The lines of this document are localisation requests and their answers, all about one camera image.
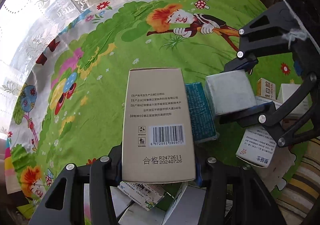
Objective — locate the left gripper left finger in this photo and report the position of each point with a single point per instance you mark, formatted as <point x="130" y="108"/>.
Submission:
<point x="63" y="203"/>

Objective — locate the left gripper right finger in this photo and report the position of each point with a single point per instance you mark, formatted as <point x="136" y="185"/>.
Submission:
<point x="234" y="195"/>

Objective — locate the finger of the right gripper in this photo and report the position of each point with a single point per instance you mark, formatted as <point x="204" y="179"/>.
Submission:
<point x="268" y="34"/>
<point x="304" y="129"/>

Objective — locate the pale grey square box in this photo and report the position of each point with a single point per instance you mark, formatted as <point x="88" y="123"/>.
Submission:
<point x="229" y="92"/>

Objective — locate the white green medicine box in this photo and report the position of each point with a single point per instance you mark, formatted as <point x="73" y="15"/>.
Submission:
<point x="145" y="195"/>

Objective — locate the beige barcode carton box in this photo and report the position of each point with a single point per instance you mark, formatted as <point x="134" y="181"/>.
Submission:
<point x="157" y="144"/>

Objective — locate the white orange dental box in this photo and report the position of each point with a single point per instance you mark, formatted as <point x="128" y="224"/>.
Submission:
<point x="266" y="89"/>

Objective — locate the white blue-text medicine box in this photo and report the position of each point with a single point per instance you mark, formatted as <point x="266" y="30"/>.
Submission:
<point x="256" y="147"/>

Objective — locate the white triangular-looking box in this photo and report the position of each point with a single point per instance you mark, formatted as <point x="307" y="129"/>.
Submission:
<point x="285" y="93"/>

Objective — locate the teal patterned box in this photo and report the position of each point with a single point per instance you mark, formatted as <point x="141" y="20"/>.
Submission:
<point x="202" y="123"/>

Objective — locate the striped rug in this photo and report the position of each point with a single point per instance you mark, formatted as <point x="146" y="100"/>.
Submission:
<point x="301" y="185"/>

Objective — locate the white lace curtain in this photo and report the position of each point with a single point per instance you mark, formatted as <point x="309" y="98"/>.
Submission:
<point x="41" y="40"/>

